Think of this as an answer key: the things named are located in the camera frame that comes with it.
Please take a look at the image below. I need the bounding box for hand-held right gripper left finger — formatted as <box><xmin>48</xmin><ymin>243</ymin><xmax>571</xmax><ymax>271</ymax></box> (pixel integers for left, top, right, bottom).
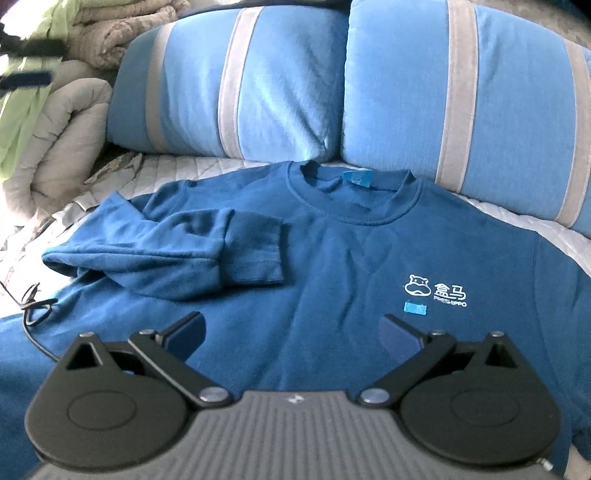
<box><xmin>65</xmin><ymin>311</ymin><xmax>232</xmax><ymax>409</ymax></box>

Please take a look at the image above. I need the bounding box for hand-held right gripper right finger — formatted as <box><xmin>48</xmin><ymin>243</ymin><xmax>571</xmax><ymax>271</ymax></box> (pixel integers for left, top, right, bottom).
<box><xmin>355</xmin><ymin>314</ymin><xmax>522</xmax><ymax>409</ymax></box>

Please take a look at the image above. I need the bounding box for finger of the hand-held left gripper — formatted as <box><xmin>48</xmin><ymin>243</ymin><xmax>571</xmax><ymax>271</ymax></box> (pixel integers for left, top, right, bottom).
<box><xmin>0</xmin><ymin>71</ymin><xmax>53</xmax><ymax>91</ymax></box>
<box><xmin>15</xmin><ymin>39</ymin><xmax>66</xmax><ymax>57</ymax></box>

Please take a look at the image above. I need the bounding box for blue sweatshirt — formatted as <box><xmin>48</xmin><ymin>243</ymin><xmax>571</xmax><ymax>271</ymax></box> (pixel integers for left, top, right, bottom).
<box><xmin>0</xmin><ymin>159</ymin><xmax>591</xmax><ymax>480</ymax></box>

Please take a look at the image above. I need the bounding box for green quilt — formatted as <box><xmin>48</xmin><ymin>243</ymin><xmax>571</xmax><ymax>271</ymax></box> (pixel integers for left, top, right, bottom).
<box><xmin>0</xmin><ymin>0</ymin><xmax>88</xmax><ymax>182</ymax></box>

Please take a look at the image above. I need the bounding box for pale grey folded duvet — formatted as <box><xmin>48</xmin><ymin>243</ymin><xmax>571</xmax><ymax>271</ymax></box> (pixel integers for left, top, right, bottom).
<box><xmin>4</xmin><ymin>60</ymin><xmax>114</xmax><ymax>205</ymax></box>

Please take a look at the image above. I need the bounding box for beige patterned quilt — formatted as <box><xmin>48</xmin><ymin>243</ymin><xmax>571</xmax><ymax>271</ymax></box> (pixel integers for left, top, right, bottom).
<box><xmin>69</xmin><ymin>0</ymin><xmax>195</xmax><ymax>71</ymax></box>

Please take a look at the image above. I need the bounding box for blue grey-striped pillow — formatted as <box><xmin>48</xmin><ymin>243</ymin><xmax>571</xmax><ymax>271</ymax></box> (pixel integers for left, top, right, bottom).
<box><xmin>105</xmin><ymin>7</ymin><xmax>349</xmax><ymax>163</ymax></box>
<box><xmin>339</xmin><ymin>0</ymin><xmax>591</xmax><ymax>232</ymax></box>

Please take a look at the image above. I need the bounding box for black cable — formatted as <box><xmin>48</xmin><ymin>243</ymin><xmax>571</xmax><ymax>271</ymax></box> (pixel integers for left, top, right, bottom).
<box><xmin>0</xmin><ymin>281</ymin><xmax>60</xmax><ymax>361</ymax></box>

